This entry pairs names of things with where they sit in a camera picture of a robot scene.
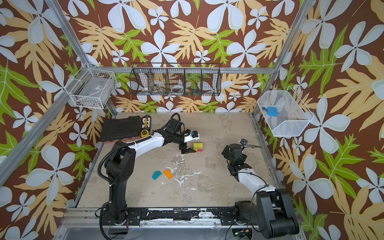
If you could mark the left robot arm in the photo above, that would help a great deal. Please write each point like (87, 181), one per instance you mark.
(118, 165)

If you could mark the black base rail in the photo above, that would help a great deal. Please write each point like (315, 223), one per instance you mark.
(223, 216)

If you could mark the blue object in basket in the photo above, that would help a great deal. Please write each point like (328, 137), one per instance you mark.
(271, 111)

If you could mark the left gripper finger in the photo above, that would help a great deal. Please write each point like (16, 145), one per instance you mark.
(183, 148)
(188, 150)

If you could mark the black and red tool case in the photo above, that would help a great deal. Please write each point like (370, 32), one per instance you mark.
(122, 129)

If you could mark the white wire basket right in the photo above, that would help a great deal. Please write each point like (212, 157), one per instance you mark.
(294, 115)

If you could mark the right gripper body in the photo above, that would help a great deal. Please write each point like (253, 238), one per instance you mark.
(227, 152)

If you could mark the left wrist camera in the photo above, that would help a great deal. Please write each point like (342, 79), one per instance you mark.
(191, 136)

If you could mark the yellow tape measure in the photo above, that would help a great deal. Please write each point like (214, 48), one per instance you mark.
(145, 133)

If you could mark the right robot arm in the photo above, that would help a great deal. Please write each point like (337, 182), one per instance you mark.
(270, 209)

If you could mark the white wire basket left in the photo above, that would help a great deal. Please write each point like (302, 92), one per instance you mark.
(92, 88)

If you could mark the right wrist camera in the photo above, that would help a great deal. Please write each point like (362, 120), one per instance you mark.
(243, 142)

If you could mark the white wire basket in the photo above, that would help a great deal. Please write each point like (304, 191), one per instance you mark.
(92, 88)
(294, 115)

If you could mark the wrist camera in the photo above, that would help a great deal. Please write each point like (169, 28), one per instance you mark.
(191, 136)
(243, 142)

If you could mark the orange wood block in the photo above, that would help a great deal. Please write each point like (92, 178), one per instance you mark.
(168, 173)

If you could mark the teal wood block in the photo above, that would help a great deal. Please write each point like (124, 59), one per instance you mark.
(156, 175)

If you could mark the black wire basket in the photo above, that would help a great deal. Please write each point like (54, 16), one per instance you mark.
(176, 79)

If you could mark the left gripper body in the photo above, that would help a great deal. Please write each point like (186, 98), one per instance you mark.
(178, 138)

